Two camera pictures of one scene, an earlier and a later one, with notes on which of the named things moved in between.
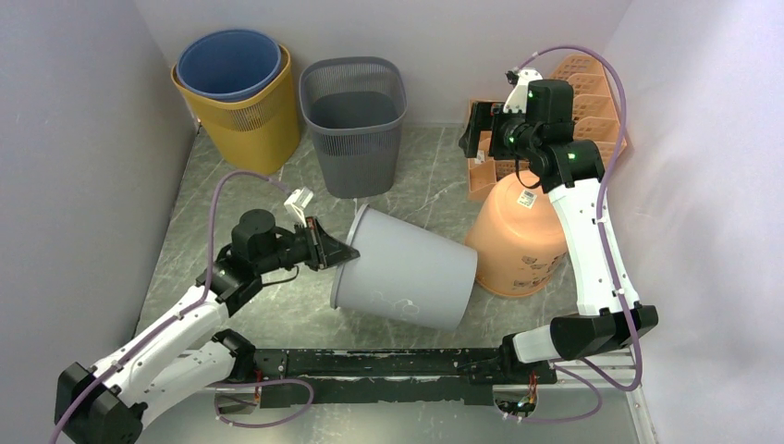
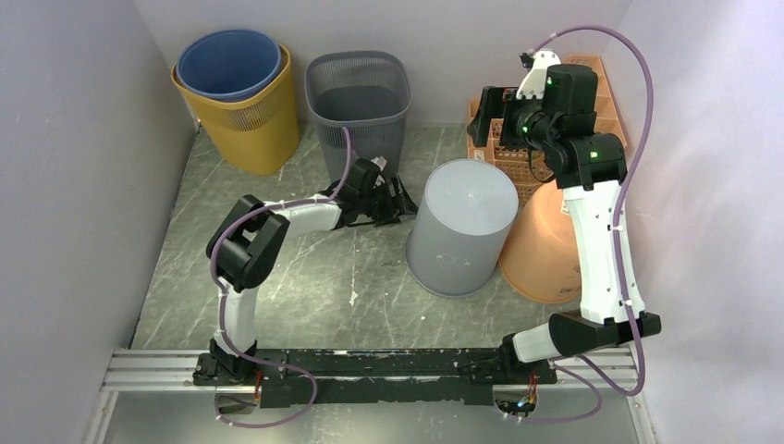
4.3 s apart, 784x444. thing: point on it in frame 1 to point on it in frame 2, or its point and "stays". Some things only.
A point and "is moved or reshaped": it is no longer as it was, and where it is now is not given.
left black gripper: [324, 252] to [395, 210]
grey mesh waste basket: [356, 105] stays
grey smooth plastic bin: [404, 273] to [454, 243]
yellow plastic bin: [259, 133] stays
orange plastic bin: [518, 239] is moved or reshaped
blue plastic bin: [228, 63] stays
